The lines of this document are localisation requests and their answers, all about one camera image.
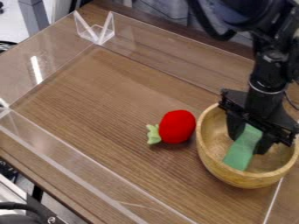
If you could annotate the clear acrylic corner bracket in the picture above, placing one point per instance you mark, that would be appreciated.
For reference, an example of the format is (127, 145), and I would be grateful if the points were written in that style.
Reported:
(95, 33)

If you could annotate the brown wooden bowl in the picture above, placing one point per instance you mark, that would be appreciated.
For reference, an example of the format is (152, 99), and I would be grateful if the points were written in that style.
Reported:
(266, 168)

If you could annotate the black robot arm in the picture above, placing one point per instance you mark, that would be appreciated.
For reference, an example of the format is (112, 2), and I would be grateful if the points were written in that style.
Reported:
(271, 21)

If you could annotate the red plush strawberry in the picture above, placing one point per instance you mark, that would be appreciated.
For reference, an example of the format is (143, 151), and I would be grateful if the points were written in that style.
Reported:
(174, 129)

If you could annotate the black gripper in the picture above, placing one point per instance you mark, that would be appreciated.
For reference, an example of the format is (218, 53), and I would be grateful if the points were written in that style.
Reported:
(259, 108)

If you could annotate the green foam stick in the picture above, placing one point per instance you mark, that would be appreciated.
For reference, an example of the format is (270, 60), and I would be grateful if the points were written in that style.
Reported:
(240, 151)

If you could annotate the clear acrylic front wall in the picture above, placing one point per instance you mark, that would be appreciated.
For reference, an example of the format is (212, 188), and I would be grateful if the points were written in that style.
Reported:
(91, 189)

